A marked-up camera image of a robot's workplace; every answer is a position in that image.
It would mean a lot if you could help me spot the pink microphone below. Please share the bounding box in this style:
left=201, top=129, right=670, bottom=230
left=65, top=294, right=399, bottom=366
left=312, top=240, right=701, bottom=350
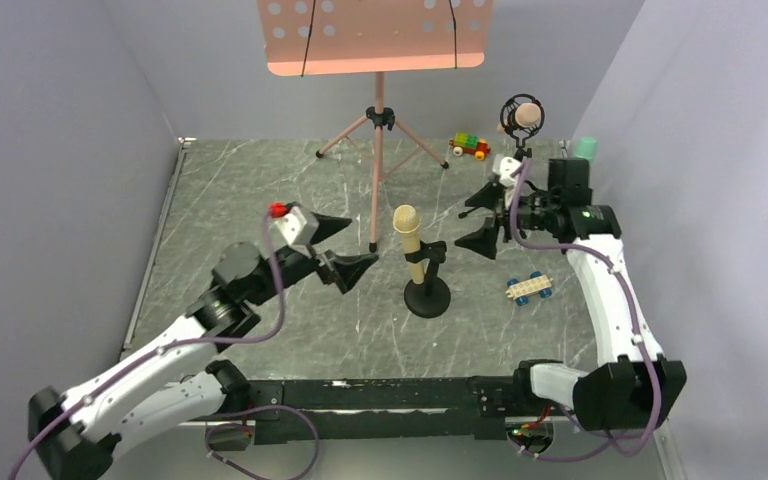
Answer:
left=497, top=103, right=544, bottom=133

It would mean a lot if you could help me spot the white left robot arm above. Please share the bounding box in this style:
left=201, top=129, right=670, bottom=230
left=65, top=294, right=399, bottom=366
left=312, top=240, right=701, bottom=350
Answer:
left=25, top=203, right=378, bottom=479

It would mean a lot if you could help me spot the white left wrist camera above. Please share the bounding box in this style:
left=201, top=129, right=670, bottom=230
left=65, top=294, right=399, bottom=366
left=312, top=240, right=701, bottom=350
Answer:
left=269, top=202, right=320, bottom=248

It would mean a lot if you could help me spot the black round-base mic stand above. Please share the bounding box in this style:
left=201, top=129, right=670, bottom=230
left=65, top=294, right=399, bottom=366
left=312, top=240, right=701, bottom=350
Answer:
left=403, top=241, right=451, bottom=319

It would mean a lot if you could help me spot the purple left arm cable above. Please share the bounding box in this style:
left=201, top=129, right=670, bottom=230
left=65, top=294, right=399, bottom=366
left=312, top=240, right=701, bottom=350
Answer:
left=6, top=211, right=322, bottom=480

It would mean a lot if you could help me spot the teal microphone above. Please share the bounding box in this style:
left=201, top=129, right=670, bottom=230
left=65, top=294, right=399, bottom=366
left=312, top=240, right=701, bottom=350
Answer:
left=572, top=136, right=599, bottom=161

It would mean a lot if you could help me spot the yellow microphone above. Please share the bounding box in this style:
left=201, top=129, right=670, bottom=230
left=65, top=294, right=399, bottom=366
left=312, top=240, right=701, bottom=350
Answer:
left=392, top=204, right=424, bottom=284

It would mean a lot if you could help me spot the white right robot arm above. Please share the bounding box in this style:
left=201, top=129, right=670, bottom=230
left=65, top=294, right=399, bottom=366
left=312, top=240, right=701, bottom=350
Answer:
left=455, top=156, right=687, bottom=432

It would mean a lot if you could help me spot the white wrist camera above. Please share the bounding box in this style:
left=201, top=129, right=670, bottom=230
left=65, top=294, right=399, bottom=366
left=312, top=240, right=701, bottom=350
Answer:
left=491, top=154, right=522, bottom=189
left=269, top=202, right=320, bottom=248

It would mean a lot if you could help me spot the pink music stand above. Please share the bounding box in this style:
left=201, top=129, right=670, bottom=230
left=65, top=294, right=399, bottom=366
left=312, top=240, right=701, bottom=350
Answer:
left=256, top=0, right=494, bottom=252

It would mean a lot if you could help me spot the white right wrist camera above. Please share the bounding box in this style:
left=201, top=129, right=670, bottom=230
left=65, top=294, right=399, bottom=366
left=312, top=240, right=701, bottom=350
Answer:
left=491, top=154, right=522, bottom=189

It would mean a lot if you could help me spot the black tripod microphone stand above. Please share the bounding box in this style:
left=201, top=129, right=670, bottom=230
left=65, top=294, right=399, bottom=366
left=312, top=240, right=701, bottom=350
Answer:
left=458, top=93, right=545, bottom=219

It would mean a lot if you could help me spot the white blue toy block car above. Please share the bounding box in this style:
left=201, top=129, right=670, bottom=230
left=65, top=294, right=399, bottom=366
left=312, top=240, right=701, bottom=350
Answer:
left=505, top=271, right=552, bottom=306

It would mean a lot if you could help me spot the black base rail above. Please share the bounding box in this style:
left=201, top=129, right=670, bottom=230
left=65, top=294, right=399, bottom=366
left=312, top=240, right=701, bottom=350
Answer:
left=181, top=376, right=617, bottom=446

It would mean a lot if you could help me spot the colourful toy block train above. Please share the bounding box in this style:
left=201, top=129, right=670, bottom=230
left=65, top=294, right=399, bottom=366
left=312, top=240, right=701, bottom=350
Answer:
left=449, top=132, right=492, bottom=161

